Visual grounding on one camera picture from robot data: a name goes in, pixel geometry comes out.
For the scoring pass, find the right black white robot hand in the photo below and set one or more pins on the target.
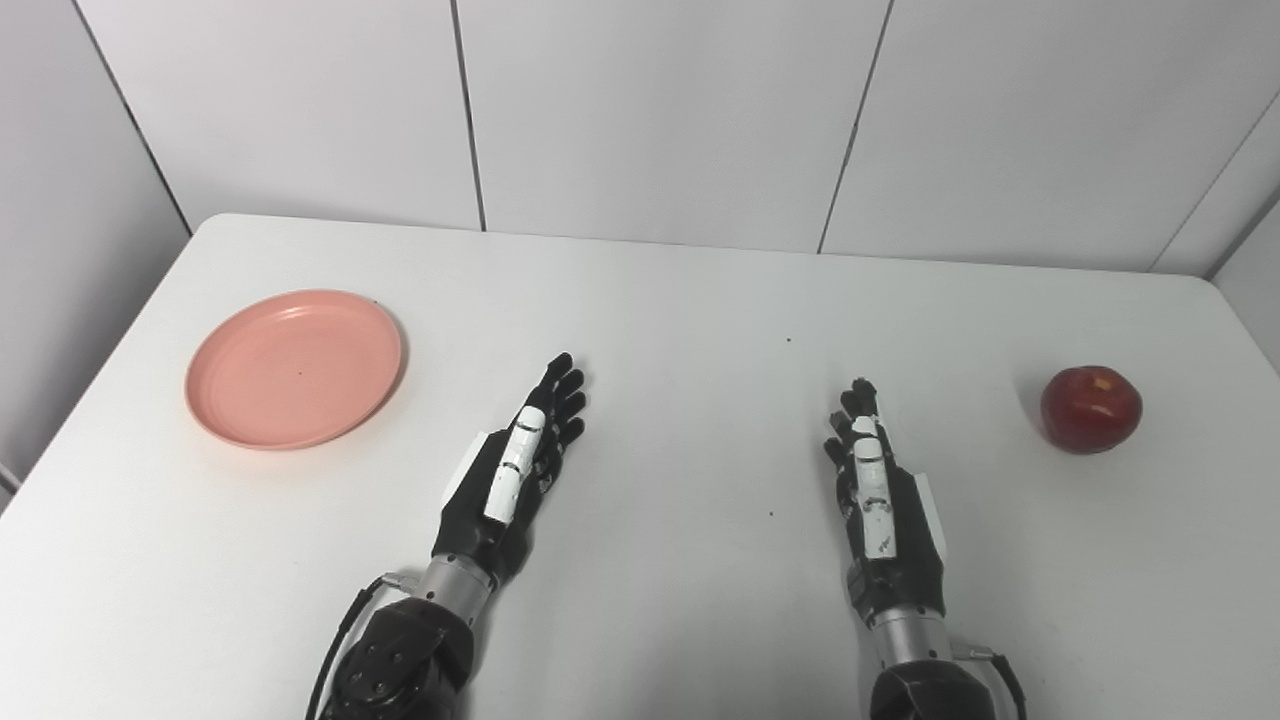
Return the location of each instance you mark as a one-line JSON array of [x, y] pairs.
[[885, 520]]

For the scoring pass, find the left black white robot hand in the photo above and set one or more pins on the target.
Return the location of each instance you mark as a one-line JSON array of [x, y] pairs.
[[505, 470]]

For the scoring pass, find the red apple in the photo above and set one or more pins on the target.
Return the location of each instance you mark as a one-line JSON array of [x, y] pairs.
[[1090, 409]]

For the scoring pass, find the pink round plate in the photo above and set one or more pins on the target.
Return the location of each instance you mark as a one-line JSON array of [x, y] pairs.
[[294, 368]]

